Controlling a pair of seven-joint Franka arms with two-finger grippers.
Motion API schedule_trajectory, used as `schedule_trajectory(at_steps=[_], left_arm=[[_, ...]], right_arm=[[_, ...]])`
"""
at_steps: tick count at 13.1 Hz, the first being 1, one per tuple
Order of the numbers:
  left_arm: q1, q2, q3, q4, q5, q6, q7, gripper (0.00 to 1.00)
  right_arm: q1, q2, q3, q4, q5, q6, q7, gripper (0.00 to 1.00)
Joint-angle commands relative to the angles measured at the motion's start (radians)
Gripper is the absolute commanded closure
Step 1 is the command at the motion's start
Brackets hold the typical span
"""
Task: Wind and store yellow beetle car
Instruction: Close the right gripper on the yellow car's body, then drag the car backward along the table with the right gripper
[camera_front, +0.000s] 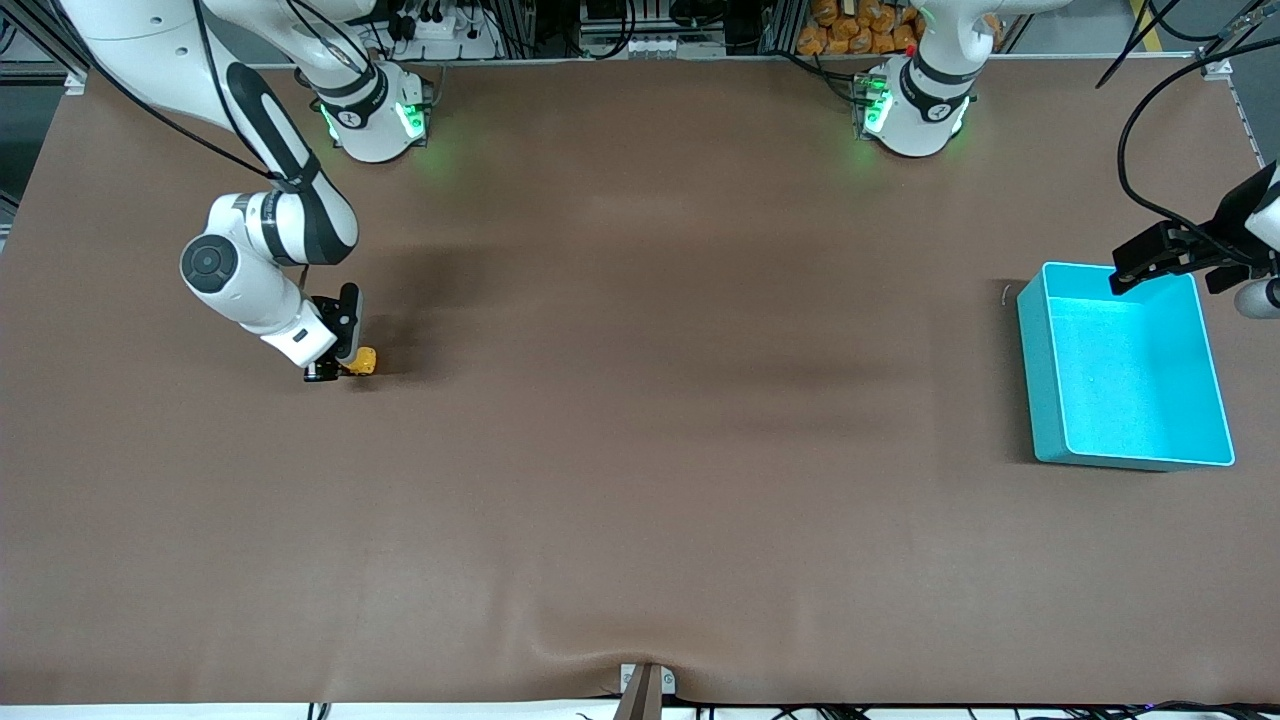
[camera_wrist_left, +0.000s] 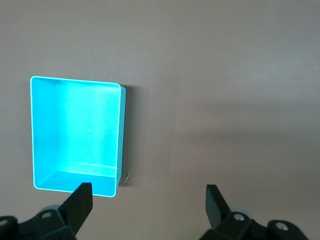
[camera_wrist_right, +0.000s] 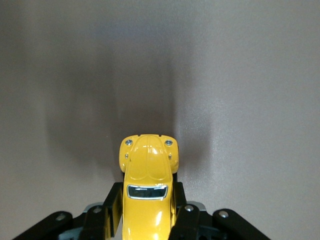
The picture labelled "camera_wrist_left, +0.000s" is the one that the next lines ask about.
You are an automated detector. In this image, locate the teal plastic storage bin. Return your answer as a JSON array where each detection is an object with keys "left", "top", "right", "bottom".
[{"left": 29, "top": 75, "right": 127, "bottom": 198}]

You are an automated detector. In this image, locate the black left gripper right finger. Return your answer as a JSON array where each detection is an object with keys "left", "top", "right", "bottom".
[{"left": 197, "top": 184, "right": 308, "bottom": 240}]

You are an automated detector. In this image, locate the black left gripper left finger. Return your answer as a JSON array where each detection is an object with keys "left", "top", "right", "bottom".
[{"left": 0, "top": 182, "right": 94, "bottom": 240}]

